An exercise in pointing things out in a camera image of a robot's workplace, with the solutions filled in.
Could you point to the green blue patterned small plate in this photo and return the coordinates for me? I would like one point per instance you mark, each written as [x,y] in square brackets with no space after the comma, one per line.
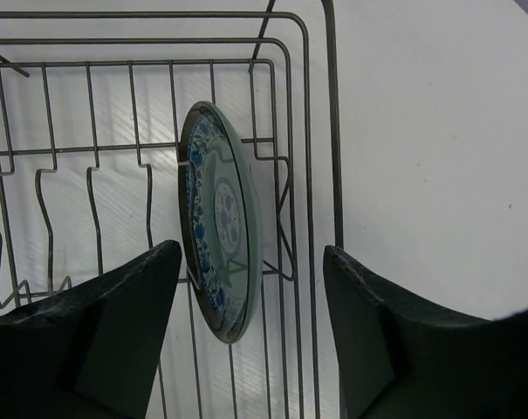
[221,221]

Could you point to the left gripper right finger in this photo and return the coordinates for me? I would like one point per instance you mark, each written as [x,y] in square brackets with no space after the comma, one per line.
[403,356]

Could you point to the grey wire dish rack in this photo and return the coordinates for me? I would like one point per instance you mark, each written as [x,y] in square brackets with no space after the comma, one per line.
[93,95]

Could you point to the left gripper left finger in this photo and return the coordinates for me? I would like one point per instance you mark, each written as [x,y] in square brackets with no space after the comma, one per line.
[91,351]

